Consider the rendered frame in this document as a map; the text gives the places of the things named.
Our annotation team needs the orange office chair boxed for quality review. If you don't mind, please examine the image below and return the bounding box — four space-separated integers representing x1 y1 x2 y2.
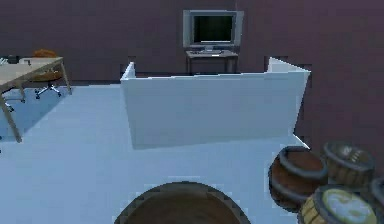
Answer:
32 48 64 100

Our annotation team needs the white sofa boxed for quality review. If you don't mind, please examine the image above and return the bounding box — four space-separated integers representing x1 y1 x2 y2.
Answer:
119 57 312 150

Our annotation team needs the dark brown television stand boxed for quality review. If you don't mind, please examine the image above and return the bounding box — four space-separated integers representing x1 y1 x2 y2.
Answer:
185 49 240 76

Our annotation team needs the grey television set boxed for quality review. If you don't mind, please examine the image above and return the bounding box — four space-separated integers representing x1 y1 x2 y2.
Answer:
182 9 245 55

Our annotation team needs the round brown wooden table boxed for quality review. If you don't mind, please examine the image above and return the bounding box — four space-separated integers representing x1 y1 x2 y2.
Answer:
113 181 252 224

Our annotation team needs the dark brown wooden barrel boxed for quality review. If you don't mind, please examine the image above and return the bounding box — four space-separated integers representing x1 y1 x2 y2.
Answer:
268 145 329 214

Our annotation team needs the light brown wooden barrel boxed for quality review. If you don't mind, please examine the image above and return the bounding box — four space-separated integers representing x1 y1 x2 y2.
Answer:
320 141 377 193

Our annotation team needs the yellow wooden barrel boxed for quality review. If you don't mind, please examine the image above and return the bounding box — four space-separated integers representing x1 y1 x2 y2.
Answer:
297 184 379 224

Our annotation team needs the beige wooden desk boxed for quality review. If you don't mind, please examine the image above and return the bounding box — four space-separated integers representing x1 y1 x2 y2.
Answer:
0 56 73 144

